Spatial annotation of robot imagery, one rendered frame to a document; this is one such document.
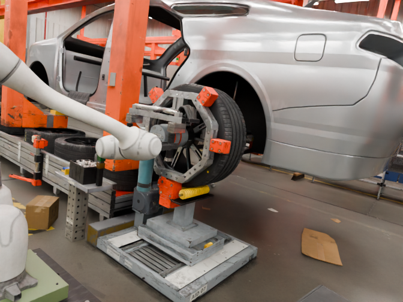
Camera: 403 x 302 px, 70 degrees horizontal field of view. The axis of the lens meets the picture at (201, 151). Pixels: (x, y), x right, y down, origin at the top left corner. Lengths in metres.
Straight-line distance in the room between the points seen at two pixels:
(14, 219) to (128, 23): 1.37
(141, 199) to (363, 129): 1.46
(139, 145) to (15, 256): 0.54
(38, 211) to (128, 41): 1.36
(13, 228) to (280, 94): 1.50
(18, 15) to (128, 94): 2.03
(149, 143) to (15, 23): 2.90
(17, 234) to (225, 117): 1.11
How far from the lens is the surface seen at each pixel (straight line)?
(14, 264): 1.18
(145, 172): 1.78
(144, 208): 2.11
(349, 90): 1.76
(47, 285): 1.25
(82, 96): 3.48
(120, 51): 2.05
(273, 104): 1.88
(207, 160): 1.61
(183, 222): 1.99
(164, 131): 1.62
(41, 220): 2.44
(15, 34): 3.78
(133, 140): 1.09
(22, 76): 1.08
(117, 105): 2.02
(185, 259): 1.88
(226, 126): 1.64
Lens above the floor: 1.06
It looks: 9 degrees down
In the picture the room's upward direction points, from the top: 8 degrees clockwise
